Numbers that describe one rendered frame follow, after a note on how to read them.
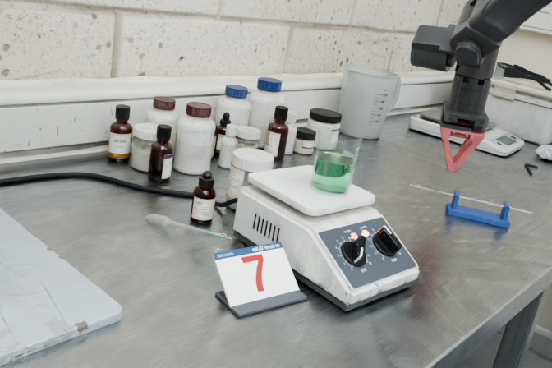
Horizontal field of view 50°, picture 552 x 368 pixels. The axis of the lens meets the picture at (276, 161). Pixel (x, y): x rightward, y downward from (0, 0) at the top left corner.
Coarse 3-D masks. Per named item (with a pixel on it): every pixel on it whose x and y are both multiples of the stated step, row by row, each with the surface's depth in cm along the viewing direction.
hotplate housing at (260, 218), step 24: (240, 192) 73; (264, 192) 73; (240, 216) 74; (264, 216) 70; (288, 216) 68; (312, 216) 68; (336, 216) 70; (360, 216) 71; (264, 240) 71; (288, 240) 68; (312, 240) 65; (312, 264) 65; (336, 264) 63; (312, 288) 66; (336, 288) 63; (360, 288) 63; (384, 288) 66
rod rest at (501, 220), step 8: (456, 192) 98; (456, 200) 97; (448, 208) 97; (456, 208) 97; (464, 208) 99; (504, 208) 96; (456, 216) 97; (464, 216) 97; (472, 216) 96; (480, 216) 96; (488, 216) 97; (496, 216) 97; (504, 216) 96; (496, 224) 96; (504, 224) 96
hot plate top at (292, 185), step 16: (256, 176) 73; (272, 176) 74; (288, 176) 75; (304, 176) 76; (272, 192) 70; (288, 192) 69; (304, 192) 70; (352, 192) 73; (368, 192) 74; (304, 208) 66; (320, 208) 66; (336, 208) 68
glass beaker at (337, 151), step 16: (352, 128) 72; (320, 144) 70; (336, 144) 68; (352, 144) 69; (320, 160) 70; (336, 160) 69; (352, 160) 70; (320, 176) 70; (336, 176) 70; (352, 176) 71; (320, 192) 71; (336, 192) 70
